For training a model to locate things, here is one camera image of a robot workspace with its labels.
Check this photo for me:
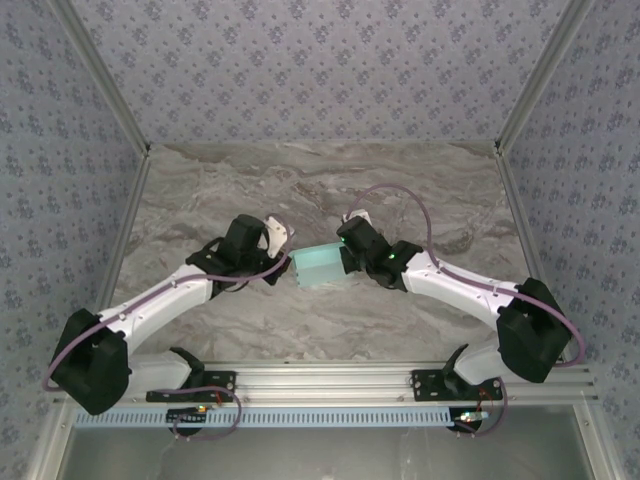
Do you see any aluminium side rail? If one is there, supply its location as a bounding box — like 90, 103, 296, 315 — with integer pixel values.
77, 149, 154, 369
494, 149, 574, 364

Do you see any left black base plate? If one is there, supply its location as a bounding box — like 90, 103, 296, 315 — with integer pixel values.
144, 370, 238, 404

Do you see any aluminium frame post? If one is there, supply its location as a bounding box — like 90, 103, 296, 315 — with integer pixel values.
49, 0, 154, 159
492, 0, 599, 159

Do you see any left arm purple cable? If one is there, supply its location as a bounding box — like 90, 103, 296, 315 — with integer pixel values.
43, 214, 296, 444

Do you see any left black controller board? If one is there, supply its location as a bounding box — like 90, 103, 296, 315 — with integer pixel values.
166, 405, 210, 426

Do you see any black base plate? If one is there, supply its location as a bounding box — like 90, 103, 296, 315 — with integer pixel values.
144, 370, 238, 404
409, 368, 505, 404

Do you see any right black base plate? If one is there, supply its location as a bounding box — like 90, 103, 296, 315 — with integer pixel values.
409, 368, 505, 404

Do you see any grey metal panel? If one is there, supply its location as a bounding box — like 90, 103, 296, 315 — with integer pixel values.
54, 424, 596, 480

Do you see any light blue paper box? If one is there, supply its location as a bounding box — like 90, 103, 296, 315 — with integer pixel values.
291, 242, 351, 291

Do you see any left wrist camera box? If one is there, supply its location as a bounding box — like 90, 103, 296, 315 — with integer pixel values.
263, 214, 295, 260

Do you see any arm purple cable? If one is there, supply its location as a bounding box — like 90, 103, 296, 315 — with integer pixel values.
43, 214, 296, 444
347, 183, 587, 440

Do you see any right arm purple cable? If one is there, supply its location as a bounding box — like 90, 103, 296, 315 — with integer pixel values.
347, 183, 587, 440

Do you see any light blue slotted cable duct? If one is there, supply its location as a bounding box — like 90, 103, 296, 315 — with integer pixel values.
73, 405, 452, 430

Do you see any right black controller board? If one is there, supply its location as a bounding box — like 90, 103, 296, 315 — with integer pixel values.
451, 408, 490, 432

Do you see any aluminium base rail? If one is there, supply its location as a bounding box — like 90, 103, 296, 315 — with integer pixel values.
53, 363, 600, 405

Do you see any black controller board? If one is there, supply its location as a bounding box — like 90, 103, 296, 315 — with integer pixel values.
451, 408, 490, 432
166, 405, 210, 426

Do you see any short aluminium frame leg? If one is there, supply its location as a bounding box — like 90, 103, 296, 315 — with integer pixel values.
27, 403, 76, 480
572, 403, 614, 480

